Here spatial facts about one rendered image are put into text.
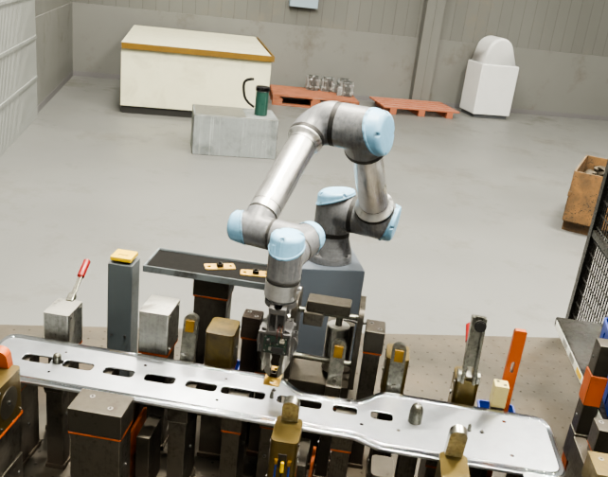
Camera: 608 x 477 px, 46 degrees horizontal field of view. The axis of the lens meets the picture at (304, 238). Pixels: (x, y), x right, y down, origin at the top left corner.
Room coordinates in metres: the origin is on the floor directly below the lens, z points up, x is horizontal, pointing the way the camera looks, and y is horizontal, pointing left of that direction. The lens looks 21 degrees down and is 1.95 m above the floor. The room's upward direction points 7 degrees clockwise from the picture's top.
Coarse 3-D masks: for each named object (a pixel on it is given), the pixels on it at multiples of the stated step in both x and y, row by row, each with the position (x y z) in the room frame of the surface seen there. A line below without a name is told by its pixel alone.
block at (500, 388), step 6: (492, 384) 1.53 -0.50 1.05; (498, 384) 1.51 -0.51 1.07; (504, 384) 1.51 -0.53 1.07; (492, 390) 1.52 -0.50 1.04; (498, 390) 1.50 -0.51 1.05; (504, 390) 1.50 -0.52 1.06; (492, 396) 1.51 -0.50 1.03; (498, 396) 1.50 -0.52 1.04; (504, 396) 1.50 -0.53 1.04; (492, 402) 1.50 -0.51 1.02; (498, 402) 1.50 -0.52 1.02; (504, 402) 1.50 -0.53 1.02; (492, 408) 1.50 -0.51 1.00; (498, 408) 1.50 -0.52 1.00; (504, 408) 1.50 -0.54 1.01; (480, 474) 1.51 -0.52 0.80; (486, 474) 1.51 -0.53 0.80
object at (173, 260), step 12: (168, 252) 1.86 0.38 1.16; (156, 264) 1.77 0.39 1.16; (168, 264) 1.78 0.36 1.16; (180, 264) 1.79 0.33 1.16; (192, 264) 1.80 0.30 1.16; (240, 264) 1.84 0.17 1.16; (252, 264) 1.85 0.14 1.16; (228, 276) 1.74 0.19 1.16; (240, 276) 1.75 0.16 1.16; (252, 276) 1.76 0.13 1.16
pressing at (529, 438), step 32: (32, 352) 1.51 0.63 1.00; (96, 352) 1.55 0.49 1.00; (128, 352) 1.56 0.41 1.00; (32, 384) 1.39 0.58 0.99; (64, 384) 1.40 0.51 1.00; (96, 384) 1.41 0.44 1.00; (128, 384) 1.42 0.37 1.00; (160, 384) 1.44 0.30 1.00; (224, 384) 1.47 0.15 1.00; (256, 384) 1.49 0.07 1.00; (288, 384) 1.50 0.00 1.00; (224, 416) 1.35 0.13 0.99; (256, 416) 1.36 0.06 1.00; (320, 416) 1.38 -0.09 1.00; (352, 416) 1.40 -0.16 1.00; (448, 416) 1.45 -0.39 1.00; (480, 416) 1.46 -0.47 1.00; (512, 416) 1.48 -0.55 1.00; (384, 448) 1.30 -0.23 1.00; (416, 448) 1.31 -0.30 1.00; (480, 448) 1.34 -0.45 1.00; (512, 448) 1.35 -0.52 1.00; (544, 448) 1.37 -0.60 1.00
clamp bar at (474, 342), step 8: (472, 320) 1.55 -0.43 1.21; (480, 320) 1.54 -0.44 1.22; (472, 328) 1.55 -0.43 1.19; (480, 328) 1.52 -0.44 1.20; (472, 336) 1.55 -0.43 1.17; (480, 336) 1.55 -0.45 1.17; (472, 344) 1.55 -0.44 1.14; (480, 344) 1.54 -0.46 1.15; (472, 352) 1.55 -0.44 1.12; (480, 352) 1.54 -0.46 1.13; (464, 360) 1.54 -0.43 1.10; (472, 360) 1.55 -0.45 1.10; (464, 368) 1.53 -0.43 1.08; (464, 376) 1.53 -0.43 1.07; (472, 384) 1.53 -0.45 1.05
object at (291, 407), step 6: (288, 396) 1.30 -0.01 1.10; (294, 396) 1.30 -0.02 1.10; (288, 402) 1.28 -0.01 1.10; (294, 402) 1.28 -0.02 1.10; (282, 408) 1.28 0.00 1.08; (288, 408) 1.28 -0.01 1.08; (294, 408) 1.28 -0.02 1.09; (282, 414) 1.29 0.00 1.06; (288, 414) 1.29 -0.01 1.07; (294, 414) 1.28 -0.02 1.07; (288, 420) 1.29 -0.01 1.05; (294, 420) 1.29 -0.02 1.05
